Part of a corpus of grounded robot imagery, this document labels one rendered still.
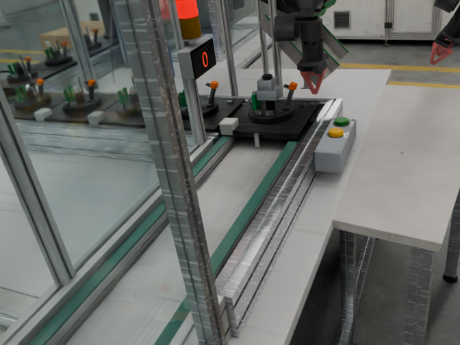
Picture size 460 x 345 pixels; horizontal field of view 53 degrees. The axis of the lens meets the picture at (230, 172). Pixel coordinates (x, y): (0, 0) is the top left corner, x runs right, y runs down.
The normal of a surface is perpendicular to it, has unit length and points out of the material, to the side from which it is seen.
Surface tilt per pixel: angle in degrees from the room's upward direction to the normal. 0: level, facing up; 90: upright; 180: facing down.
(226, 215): 0
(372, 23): 90
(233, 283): 0
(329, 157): 90
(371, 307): 0
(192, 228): 90
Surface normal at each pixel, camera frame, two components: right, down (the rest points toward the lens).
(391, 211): -0.13, -0.86
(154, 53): 0.91, 0.10
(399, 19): -0.52, 0.48
